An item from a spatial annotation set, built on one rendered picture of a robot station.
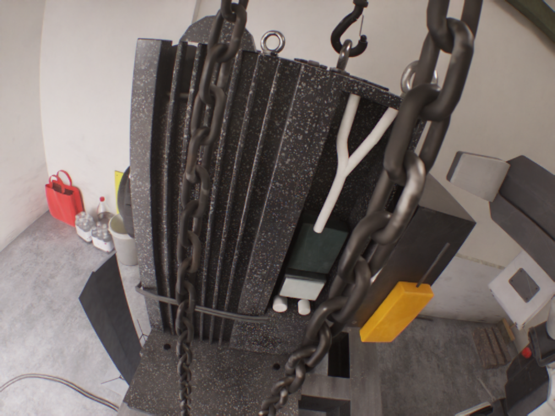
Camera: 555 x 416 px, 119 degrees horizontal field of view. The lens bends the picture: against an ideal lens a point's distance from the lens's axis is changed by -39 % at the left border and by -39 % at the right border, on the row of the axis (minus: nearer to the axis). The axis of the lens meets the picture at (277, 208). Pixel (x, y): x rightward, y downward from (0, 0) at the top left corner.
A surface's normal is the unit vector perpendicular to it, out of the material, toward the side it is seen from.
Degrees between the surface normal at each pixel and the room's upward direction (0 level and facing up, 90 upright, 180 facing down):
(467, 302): 90
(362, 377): 0
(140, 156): 90
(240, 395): 0
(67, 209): 89
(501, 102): 90
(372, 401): 0
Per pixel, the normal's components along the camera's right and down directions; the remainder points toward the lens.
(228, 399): 0.24, -0.82
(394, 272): -0.01, 0.54
